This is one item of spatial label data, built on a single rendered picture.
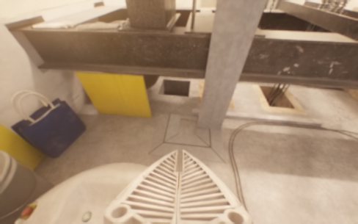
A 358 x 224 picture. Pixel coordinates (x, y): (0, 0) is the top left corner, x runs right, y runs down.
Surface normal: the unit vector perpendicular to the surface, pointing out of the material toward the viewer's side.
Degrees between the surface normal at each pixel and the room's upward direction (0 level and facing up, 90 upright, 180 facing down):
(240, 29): 90
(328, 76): 90
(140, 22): 90
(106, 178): 1
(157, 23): 90
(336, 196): 0
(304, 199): 0
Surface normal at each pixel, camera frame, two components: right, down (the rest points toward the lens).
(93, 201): 0.00, -0.70
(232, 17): -0.23, 0.69
